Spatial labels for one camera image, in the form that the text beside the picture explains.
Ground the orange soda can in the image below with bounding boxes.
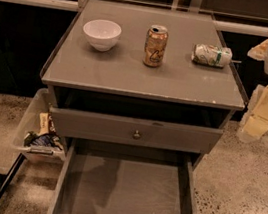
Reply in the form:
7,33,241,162
143,24,168,68

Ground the crushed green white can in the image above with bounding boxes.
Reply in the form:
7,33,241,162
191,44,233,68

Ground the open grey middle drawer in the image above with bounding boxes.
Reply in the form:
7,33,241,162
47,139,197,214

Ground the grey top drawer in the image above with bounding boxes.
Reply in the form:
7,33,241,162
50,107,223,154

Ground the grey drawer cabinet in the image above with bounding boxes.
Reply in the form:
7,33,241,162
17,0,263,214

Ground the brass drawer knob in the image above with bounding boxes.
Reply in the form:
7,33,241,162
132,130,141,140

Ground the white ceramic bowl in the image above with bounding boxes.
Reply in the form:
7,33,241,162
82,19,122,52

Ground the brown snack packet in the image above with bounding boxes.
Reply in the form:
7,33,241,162
39,112,56,136

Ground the dark blue snack bag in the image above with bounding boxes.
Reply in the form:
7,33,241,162
23,131,64,150

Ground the clear plastic bin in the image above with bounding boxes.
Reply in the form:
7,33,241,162
12,88,67,163

